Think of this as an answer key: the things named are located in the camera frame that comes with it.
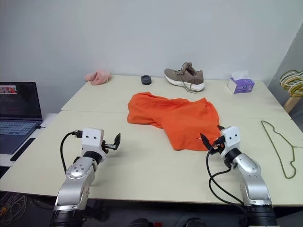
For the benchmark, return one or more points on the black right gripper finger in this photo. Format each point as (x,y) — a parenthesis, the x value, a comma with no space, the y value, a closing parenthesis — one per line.
(207,142)
(220,128)

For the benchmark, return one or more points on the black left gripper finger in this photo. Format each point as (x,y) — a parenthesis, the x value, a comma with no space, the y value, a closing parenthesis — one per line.
(117,140)

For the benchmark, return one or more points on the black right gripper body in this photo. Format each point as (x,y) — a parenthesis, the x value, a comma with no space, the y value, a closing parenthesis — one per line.
(219,144)

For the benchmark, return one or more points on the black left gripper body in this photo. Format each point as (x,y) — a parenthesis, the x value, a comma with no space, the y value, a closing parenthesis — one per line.
(107,146)

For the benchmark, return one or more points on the orange cloth garment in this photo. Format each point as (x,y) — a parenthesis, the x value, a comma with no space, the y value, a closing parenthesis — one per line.
(175,116)

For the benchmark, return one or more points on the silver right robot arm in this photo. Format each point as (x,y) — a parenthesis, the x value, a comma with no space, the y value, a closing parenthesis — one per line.
(253,179)

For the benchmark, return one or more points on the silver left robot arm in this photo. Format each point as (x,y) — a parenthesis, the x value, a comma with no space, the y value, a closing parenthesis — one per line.
(75,175)

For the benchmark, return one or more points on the purple and white tissue box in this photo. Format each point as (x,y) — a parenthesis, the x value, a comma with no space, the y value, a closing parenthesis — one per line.
(241,85)

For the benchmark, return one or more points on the taupe sneaker with white sole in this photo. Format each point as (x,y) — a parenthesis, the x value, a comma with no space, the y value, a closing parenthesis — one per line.
(182,76)

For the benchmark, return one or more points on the white side desk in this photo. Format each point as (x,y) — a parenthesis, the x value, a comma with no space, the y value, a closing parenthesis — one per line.
(48,119)

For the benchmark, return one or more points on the pink fluffy cloth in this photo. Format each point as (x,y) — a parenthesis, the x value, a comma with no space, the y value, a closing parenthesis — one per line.
(99,76)

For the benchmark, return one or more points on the black round cap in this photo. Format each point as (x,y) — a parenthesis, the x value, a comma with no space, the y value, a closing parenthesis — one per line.
(145,80)

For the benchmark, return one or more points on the wooden clothes rack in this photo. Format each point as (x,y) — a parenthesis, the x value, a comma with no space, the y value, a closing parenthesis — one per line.
(291,104)

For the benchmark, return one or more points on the dark rounded shape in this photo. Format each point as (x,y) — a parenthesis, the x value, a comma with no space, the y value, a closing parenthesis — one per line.
(196,222)

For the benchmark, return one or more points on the flat black phone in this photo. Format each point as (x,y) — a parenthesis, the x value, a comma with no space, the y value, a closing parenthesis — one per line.
(22,150)

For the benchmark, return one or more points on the dark grey laptop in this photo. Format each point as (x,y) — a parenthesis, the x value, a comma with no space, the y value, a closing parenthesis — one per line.
(19,111)

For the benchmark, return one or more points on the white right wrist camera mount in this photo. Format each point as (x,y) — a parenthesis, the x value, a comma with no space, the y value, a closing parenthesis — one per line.
(230,142)

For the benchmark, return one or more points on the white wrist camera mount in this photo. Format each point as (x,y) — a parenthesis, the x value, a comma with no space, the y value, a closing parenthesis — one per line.
(230,142)
(92,142)

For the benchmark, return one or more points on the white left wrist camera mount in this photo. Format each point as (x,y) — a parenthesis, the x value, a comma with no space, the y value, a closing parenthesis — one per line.
(92,142)

